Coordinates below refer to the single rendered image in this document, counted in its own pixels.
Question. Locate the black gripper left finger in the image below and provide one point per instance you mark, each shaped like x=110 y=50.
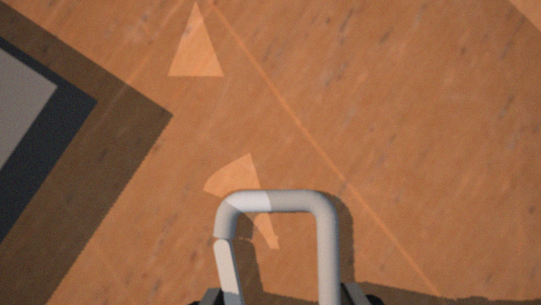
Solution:
x=213 y=296

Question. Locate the grey carabiner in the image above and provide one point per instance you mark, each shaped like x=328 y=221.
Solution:
x=279 y=200

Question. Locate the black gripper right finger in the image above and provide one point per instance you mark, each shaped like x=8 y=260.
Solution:
x=352 y=294

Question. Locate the grey tray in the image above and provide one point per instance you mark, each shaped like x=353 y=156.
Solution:
x=30 y=152

